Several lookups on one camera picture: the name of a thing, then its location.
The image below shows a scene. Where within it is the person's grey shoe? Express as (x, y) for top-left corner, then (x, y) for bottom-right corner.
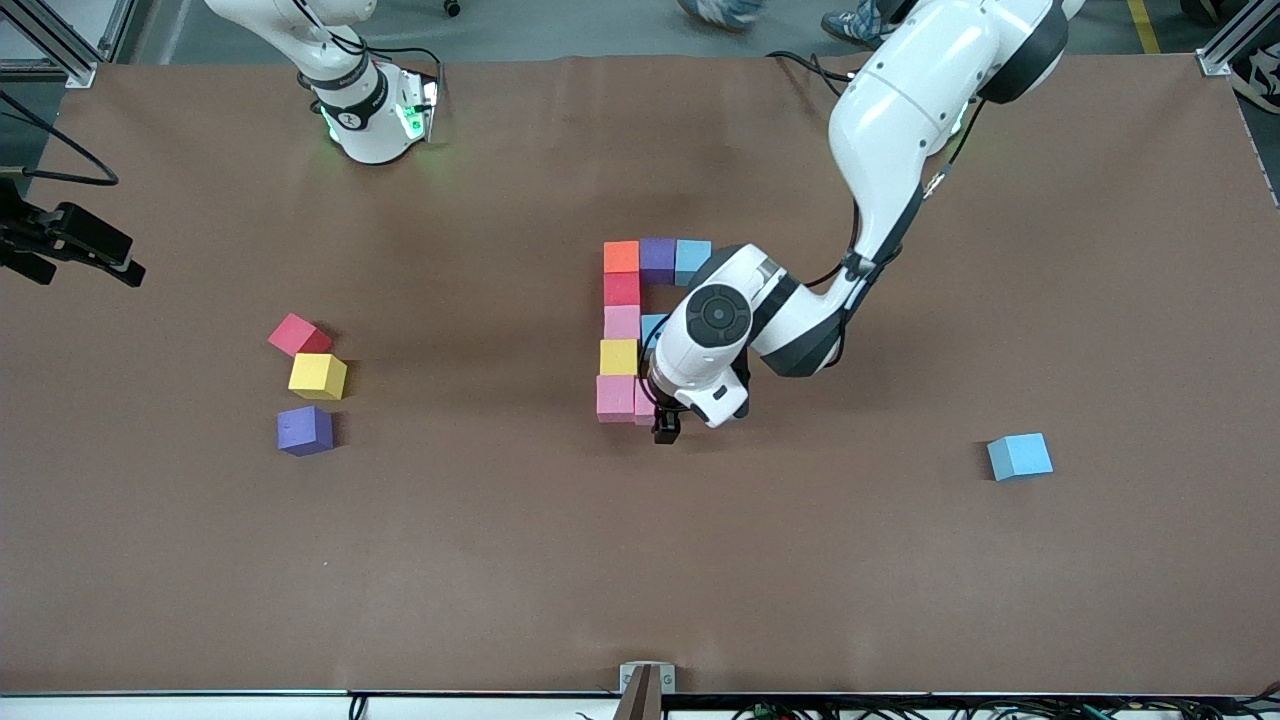
(820, 0), (893, 50)
(678, 0), (769, 32)

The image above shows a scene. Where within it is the rose red foam cube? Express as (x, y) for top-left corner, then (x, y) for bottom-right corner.
(267, 313), (334, 358)

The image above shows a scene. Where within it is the aluminium frame profile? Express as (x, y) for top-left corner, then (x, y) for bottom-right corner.
(0, 0), (138, 89)
(1196, 0), (1280, 78)

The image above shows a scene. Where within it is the black base cable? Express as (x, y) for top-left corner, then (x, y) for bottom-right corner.
(375, 47), (447, 101)
(765, 49), (853, 98)

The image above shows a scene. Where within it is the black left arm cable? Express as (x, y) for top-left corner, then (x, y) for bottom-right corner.
(640, 90), (991, 411)

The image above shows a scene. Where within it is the white table edge rail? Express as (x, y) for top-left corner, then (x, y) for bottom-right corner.
(0, 688), (1280, 720)

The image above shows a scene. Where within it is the base connector plate green light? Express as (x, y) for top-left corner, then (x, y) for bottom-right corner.
(398, 72), (441, 143)

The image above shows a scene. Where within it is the grey metal mounting bracket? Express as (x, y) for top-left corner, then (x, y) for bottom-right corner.
(612, 662), (677, 720)

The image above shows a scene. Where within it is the black white patterned object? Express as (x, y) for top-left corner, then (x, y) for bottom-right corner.
(1228, 42), (1280, 114)

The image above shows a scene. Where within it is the purple foam cube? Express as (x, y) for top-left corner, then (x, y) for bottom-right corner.
(639, 238), (677, 287)
(277, 405), (336, 458)

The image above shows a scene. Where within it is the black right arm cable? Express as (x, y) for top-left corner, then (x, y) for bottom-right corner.
(0, 90), (121, 188)

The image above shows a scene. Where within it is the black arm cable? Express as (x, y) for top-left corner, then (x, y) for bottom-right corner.
(0, 90), (121, 188)
(640, 90), (991, 411)

